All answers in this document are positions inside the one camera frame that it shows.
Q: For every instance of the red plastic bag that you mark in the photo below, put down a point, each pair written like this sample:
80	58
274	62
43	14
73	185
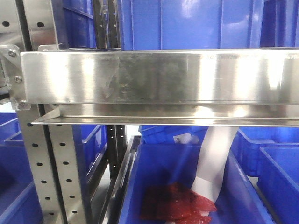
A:
176	203

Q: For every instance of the blue bin with red bags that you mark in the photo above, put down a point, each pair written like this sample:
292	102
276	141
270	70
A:
161	164

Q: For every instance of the blue bin lower left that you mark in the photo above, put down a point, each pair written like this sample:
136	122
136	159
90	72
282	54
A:
19	203

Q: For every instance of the blue bin upper left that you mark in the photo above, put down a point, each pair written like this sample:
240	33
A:
74	26

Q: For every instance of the stainless steel shelf rail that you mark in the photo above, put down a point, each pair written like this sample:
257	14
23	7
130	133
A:
212	87

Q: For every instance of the perforated steel shelf upright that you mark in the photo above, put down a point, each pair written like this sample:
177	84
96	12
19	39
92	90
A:
33	46

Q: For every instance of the blue bin upper right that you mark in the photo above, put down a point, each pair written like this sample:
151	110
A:
208	24

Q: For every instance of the blue bin lower right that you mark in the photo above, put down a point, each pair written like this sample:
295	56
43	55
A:
271	154

